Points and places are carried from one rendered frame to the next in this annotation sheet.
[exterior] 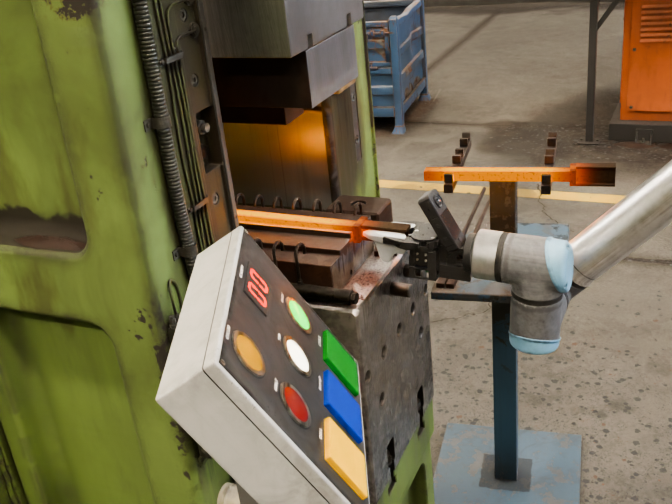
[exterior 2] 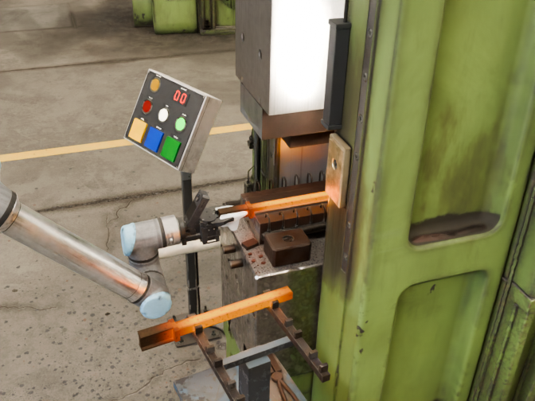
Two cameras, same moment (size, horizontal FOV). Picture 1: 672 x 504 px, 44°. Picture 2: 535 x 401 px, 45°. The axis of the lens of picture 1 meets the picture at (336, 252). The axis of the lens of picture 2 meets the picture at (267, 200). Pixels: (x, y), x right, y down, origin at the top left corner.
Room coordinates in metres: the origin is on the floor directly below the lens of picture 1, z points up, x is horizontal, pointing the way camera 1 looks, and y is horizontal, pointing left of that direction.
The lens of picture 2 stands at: (2.61, -1.21, 2.07)
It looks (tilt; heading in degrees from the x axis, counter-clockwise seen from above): 32 degrees down; 134
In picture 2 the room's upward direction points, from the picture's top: 2 degrees clockwise
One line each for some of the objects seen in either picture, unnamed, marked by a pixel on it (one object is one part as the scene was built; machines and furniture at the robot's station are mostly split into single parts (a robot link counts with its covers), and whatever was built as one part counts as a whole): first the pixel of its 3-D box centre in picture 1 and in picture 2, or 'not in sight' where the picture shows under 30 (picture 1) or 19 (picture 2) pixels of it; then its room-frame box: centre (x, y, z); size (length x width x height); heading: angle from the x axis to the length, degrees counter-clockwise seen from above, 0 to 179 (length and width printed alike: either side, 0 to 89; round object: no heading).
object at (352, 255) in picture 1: (256, 243); (311, 204); (1.51, 0.16, 0.96); 0.42 x 0.20 x 0.09; 64
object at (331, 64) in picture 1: (228, 64); (318, 101); (1.51, 0.16, 1.32); 0.42 x 0.20 x 0.10; 64
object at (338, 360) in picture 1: (338, 364); (171, 149); (0.97, 0.01, 1.01); 0.07 x 0.05 x 0.07; 179
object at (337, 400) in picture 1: (340, 407); (154, 139); (0.87, 0.02, 1.01); 0.07 x 0.05 x 0.07; 179
